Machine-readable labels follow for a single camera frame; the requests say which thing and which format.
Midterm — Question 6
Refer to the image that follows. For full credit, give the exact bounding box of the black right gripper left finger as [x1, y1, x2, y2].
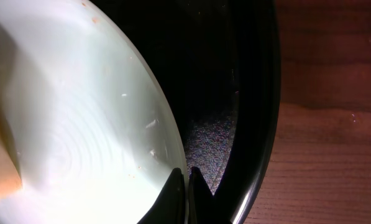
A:
[138, 168, 185, 224]

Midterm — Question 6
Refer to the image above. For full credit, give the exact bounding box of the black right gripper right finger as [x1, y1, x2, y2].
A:
[188, 167, 231, 224]

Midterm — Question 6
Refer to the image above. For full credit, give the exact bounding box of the light blue plate top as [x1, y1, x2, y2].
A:
[0, 0, 187, 223]

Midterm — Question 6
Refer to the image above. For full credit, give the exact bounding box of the black round tray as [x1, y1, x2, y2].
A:
[96, 1, 281, 223]

